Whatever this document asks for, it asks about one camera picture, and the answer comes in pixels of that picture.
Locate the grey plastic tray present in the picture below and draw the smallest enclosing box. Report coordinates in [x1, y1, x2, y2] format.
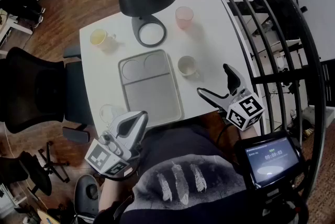
[117, 49, 185, 127]

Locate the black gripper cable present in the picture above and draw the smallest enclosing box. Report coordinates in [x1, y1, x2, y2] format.
[94, 164, 140, 182]
[216, 123, 234, 145]

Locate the black swivel chair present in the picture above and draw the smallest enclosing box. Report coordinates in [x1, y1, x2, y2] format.
[0, 140, 71, 198]

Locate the black metal stair railing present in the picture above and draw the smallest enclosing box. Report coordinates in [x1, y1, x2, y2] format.
[196, 0, 328, 200]

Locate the pink translucent cup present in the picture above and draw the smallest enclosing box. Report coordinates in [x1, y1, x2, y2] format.
[175, 6, 194, 30]

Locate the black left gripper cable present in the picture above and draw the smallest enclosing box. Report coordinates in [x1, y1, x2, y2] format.
[94, 164, 140, 182]

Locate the clear glass cup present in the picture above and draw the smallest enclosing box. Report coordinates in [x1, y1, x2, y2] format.
[98, 104, 127, 125]

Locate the person's left forearm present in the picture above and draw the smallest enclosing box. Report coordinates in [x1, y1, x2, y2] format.
[98, 175, 137, 214]

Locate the black mesh office chair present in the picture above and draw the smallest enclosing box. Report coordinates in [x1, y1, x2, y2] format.
[0, 46, 92, 144]

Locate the person's right forearm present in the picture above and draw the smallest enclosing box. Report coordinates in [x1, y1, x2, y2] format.
[238, 125, 259, 141]

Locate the white desk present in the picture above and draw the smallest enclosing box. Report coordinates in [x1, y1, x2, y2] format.
[0, 8, 34, 56]

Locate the black tablet with screen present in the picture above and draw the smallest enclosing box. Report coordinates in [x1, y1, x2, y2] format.
[234, 130, 306, 192]

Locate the yellow mug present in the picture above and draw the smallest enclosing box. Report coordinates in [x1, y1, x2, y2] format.
[90, 28, 117, 51]

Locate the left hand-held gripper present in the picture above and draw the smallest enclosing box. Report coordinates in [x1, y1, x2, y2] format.
[84, 110, 149, 177]

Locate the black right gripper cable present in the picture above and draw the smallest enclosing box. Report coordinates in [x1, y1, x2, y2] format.
[216, 123, 234, 145]

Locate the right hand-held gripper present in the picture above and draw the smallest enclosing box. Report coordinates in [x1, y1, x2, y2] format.
[196, 63, 265, 131]

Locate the white ceramic mug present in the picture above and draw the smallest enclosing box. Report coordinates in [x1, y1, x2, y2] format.
[177, 55, 201, 79]

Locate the person's dark feather-print shirt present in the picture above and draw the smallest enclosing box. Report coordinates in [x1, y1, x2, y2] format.
[93, 123, 310, 224]

